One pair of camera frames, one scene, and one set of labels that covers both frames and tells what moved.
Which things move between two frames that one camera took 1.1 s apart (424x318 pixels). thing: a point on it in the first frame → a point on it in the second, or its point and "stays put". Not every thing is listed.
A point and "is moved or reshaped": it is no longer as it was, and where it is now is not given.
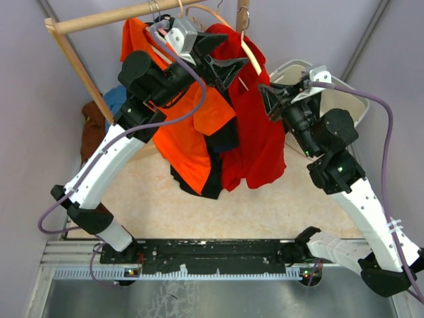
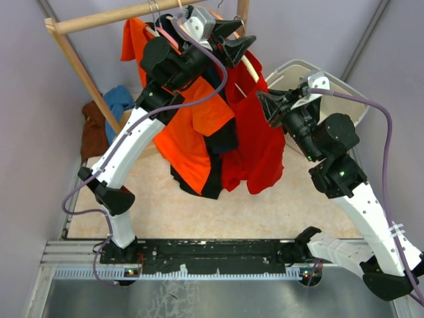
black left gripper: (224, 69) → (234, 48)
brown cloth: (94, 129) stays put
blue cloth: (114, 97) stays put
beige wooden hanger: (246, 51) → (248, 64)
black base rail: (204, 257) stays put
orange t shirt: (183, 134) stays put
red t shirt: (260, 153) is moved or reshaped
